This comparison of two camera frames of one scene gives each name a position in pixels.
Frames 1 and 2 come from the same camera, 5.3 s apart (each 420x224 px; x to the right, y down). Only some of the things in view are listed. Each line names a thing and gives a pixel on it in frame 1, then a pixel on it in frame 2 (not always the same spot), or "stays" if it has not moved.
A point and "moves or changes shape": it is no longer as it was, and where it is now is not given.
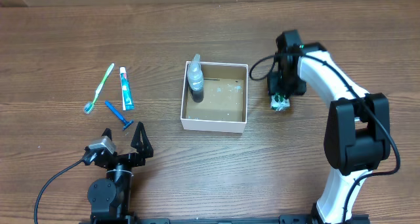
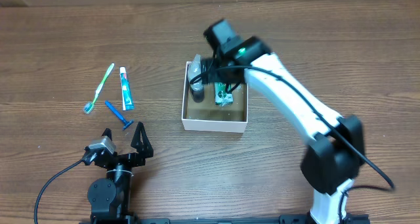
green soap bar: x=279 y=102 moves or changes shape
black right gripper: x=277 y=87 -> x=214 y=73
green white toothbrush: x=89 y=106 stays
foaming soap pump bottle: x=195 y=79 stays
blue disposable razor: x=126 y=123 stays
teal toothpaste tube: x=127 y=100 stays
